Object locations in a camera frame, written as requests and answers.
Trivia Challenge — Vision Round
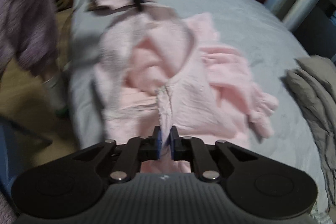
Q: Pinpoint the purple knitted sleeve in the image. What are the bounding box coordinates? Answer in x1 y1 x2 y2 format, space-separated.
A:
1 0 58 76

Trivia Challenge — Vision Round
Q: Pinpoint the grey bed sheet mattress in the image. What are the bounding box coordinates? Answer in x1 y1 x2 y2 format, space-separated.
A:
70 0 328 212

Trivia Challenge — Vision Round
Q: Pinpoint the grey folded duvet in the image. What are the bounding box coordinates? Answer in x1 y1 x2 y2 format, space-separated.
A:
284 55 335 217

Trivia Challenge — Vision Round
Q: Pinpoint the pink fleece garment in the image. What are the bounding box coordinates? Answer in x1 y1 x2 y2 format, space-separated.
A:
94 5 278 173

